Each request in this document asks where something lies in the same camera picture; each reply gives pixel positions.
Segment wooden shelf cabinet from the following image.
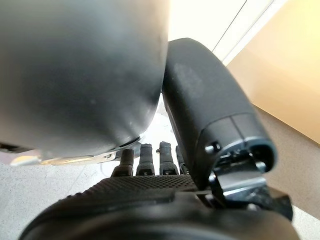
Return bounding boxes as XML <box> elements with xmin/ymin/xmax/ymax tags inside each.
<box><xmin>226</xmin><ymin>0</ymin><xmax>320</xmax><ymax>145</ymax></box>

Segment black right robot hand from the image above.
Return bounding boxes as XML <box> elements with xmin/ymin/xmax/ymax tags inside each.
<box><xmin>18</xmin><ymin>37</ymin><xmax>301</xmax><ymax>240</ymax></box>

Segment grey metal pot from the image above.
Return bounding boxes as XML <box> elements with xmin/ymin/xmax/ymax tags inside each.
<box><xmin>0</xmin><ymin>0</ymin><xmax>171</xmax><ymax>167</ymax></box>

